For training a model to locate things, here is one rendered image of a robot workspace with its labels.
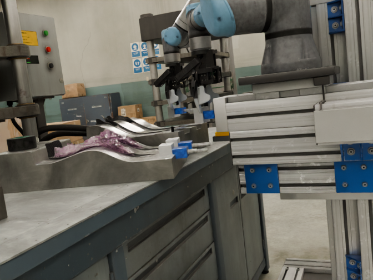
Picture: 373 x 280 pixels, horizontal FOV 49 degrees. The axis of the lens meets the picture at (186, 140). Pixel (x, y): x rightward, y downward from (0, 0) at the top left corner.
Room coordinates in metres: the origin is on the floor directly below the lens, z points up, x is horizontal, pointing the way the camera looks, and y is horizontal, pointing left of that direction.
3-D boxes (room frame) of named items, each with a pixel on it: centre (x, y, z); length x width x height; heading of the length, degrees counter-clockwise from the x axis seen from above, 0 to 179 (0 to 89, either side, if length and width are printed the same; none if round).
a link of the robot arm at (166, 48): (1.92, 0.02, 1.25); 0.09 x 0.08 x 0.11; 62
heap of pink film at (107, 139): (1.22, 0.27, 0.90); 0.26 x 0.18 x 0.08; 82
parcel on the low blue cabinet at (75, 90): (8.68, 2.23, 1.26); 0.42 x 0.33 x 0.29; 70
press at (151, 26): (6.13, -0.25, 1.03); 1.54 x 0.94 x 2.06; 160
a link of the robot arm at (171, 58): (1.93, 0.02, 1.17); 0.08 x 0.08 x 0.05
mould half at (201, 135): (1.57, 0.19, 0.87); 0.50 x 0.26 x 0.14; 64
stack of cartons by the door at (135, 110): (8.28, 0.87, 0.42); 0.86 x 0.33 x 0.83; 70
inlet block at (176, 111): (1.91, 0.00, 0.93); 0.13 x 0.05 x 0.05; 57
